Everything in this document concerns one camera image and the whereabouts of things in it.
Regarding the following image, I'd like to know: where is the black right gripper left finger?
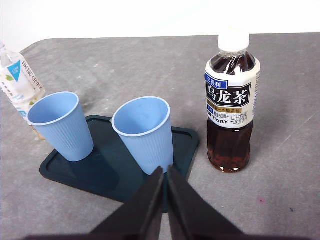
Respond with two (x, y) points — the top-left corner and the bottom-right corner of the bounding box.
(89, 166), (165, 240)

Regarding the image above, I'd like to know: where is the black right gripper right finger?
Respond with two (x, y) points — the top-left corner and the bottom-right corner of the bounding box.
(166, 164), (245, 240)

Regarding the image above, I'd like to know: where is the dark oolong tea bottle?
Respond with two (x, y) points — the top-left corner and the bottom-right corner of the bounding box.
(204, 32), (261, 174)

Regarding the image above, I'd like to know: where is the jasmine tea bottle white label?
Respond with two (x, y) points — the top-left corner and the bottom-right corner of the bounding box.
(0, 41), (47, 141)

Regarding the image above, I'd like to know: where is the blue ribbed plastic cup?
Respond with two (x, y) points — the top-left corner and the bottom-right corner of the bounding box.
(26, 91), (95, 163)
(111, 96), (174, 176)

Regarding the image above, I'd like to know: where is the dark teal rectangular tray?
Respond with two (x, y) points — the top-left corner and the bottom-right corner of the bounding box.
(39, 114), (200, 214)

